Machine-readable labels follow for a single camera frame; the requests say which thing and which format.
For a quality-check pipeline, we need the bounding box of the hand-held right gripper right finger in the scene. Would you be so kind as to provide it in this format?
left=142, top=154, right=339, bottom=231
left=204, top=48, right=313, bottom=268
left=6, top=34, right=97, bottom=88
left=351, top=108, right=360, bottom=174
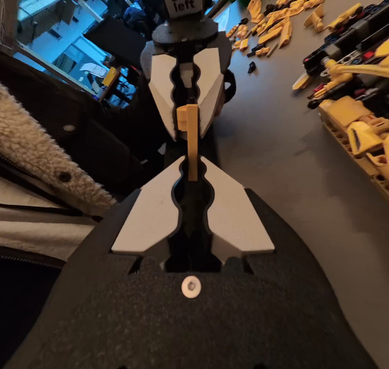
left=198, top=156, right=275, bottom=271

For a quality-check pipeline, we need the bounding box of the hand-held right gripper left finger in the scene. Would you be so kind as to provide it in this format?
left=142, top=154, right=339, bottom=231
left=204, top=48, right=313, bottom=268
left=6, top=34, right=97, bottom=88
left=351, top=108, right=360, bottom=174
left=111, top=155, right=190, bottom=272

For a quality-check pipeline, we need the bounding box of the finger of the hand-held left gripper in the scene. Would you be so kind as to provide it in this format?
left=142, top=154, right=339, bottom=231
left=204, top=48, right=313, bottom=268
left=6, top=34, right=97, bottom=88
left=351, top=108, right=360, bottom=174
left=148, top=54, right=179, bottom=143
left=193, top=47, right=225, bottom=140

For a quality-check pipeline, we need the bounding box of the yellow curved liftarm piece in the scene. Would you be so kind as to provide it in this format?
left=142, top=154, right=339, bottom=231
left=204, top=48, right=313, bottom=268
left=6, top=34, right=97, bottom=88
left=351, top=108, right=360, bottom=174
left=187, top=104, right=199, bottom=181

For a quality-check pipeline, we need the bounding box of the grey desk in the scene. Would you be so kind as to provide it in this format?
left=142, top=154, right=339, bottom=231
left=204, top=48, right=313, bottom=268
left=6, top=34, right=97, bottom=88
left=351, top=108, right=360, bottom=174
left=213, top=0, right=389, bottom=369

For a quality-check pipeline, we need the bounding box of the person's left hand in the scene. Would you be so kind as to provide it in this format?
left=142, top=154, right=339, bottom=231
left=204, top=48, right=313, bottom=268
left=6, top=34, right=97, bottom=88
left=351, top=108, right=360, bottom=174
left=215, top=93, right=227, bottom=117

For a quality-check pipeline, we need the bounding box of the black slim device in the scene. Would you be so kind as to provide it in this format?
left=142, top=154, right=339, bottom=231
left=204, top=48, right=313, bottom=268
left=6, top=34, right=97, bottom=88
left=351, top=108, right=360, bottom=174
left=206, top=0, right=229, bottom=19

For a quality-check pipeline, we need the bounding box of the yellow storage bin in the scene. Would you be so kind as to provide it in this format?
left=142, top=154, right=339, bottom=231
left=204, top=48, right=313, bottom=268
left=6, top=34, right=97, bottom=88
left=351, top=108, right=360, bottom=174
left=101, top=67, right=121, bottom=87

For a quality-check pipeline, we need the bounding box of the black office chair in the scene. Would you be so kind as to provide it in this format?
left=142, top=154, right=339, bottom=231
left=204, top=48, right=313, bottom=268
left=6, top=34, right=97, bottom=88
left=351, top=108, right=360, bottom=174
left=83, top=15, right=147, bottom=71

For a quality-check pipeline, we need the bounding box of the person's white shirt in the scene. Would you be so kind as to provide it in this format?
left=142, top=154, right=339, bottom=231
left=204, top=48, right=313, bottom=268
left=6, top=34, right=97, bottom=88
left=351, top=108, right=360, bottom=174
left=0, top=177, right=98, bottom=261

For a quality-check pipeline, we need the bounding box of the yellow brick car model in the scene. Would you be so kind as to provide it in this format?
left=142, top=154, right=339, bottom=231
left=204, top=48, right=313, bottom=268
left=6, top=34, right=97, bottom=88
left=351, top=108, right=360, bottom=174
left=292, top=0, right=389, bottom=200

